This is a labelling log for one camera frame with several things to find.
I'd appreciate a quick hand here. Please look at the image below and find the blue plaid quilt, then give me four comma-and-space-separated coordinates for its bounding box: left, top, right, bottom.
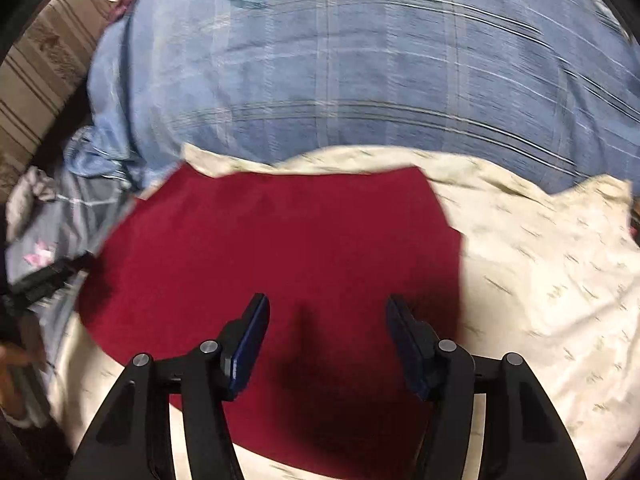
65, 0, 640, 196

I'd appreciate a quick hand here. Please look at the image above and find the grey plaid cloth, pink flower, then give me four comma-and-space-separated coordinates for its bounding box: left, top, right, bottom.
5, 165, 143, 411

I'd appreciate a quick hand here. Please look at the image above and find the cream printed bedsheet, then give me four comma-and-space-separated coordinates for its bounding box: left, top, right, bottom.
47, 142, 640, 480

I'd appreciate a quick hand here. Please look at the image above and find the dark red patterned cloth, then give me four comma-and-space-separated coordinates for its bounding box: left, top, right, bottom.
107, 0, 168, 23

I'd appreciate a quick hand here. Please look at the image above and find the person's left hand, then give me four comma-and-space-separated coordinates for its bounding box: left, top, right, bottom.
0, 344, 32, 411

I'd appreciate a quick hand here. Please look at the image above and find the beige striped headboard cushion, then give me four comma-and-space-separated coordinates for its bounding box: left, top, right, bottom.
0, 0, 116, 201

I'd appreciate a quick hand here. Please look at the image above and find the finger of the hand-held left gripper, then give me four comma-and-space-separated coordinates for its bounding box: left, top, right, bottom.
50, 251, 97, 277

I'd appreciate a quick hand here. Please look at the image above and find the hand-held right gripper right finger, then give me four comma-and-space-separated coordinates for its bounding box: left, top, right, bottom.
385, 295, 588, 480

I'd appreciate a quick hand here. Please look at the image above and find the dark red knit sweater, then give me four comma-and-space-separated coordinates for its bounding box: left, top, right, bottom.
77, 165, 463, 480

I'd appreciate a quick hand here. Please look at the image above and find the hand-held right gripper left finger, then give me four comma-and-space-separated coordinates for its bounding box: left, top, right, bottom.
65, 292, 271, 480

